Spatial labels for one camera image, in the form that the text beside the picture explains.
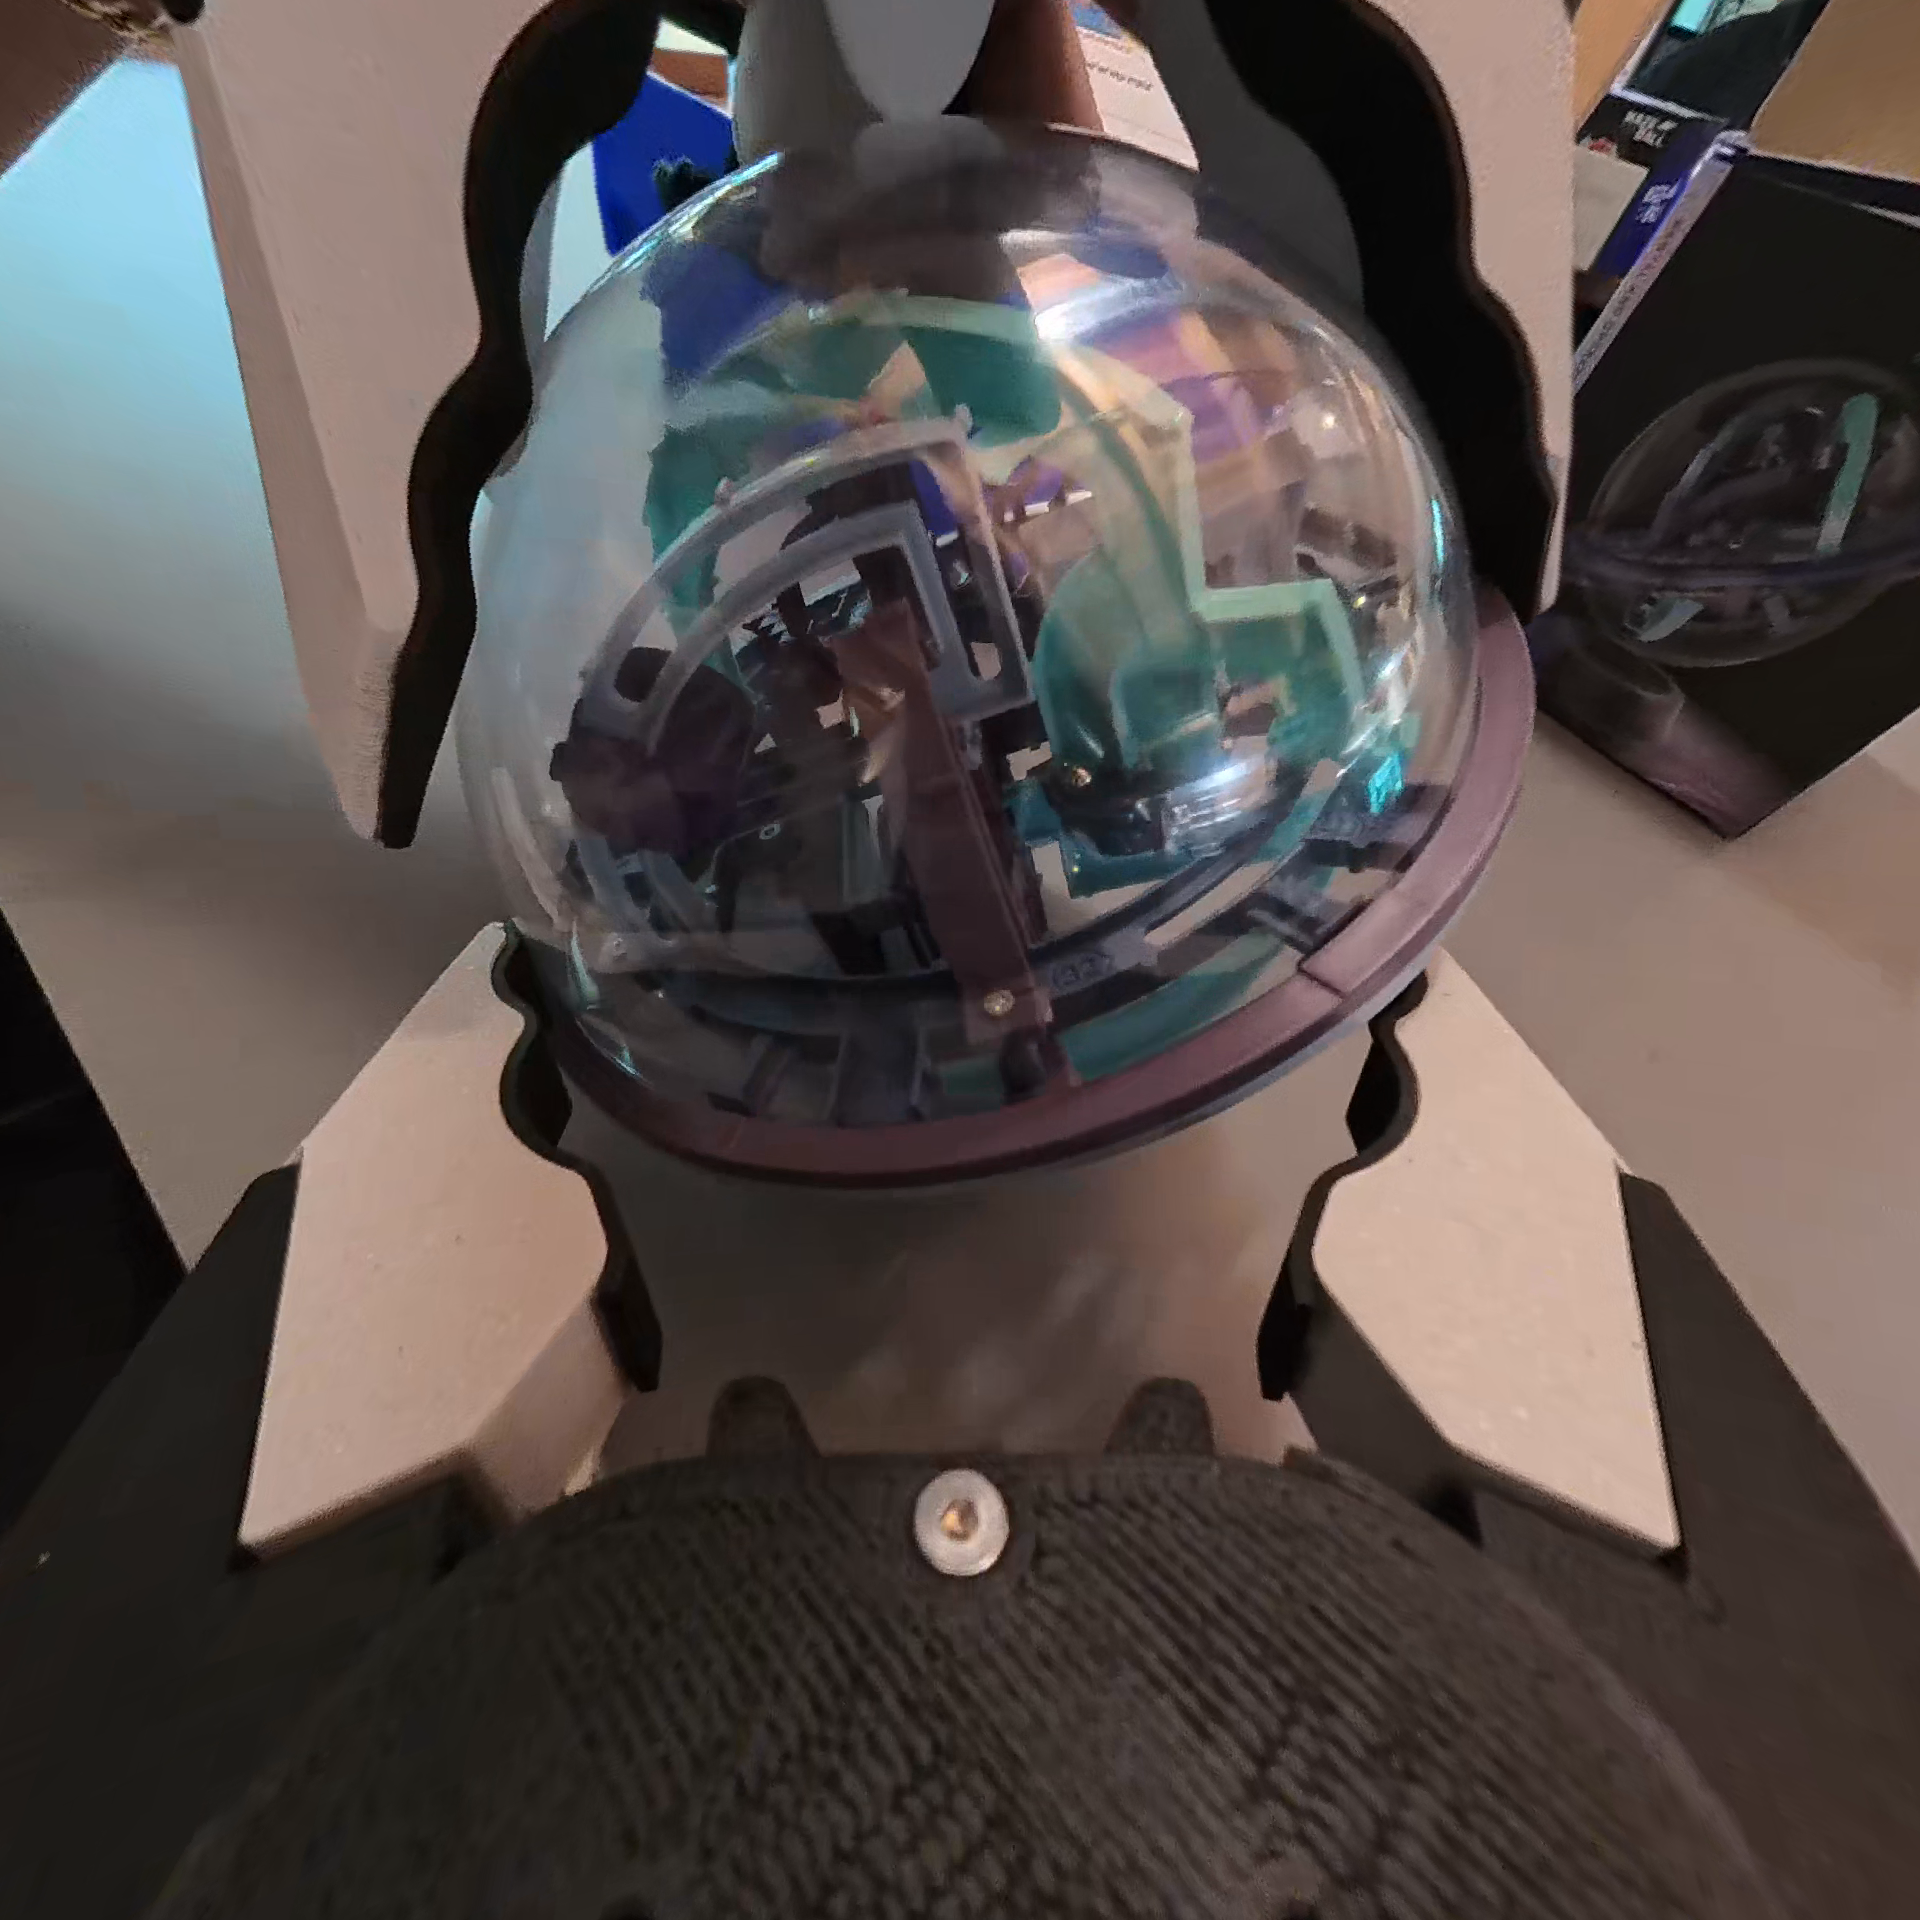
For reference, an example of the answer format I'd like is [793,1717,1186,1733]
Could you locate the dark maze ball box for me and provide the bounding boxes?
[1534,89,1920,842]

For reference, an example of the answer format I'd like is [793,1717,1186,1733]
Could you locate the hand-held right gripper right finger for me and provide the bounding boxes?
[1257,966,1683,1555]

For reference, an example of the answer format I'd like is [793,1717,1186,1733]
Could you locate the person's left hand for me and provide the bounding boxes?
[971,0,1107,139]

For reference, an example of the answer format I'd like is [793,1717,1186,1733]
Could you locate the blue plastic bin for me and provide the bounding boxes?
[591,76,740,261]

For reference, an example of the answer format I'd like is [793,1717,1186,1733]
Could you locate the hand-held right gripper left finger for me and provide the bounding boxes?
[239,921,665,1550]

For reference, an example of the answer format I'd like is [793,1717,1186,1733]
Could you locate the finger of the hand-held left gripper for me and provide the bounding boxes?
[1140,0,1579,629]
[177,0,649,853]

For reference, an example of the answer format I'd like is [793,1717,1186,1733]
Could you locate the clear plastic maze ball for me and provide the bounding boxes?
[455,127,1539,1191]

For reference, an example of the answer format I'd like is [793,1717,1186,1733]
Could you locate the brown cardboard backing board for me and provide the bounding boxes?
[1747,0,1920,226]

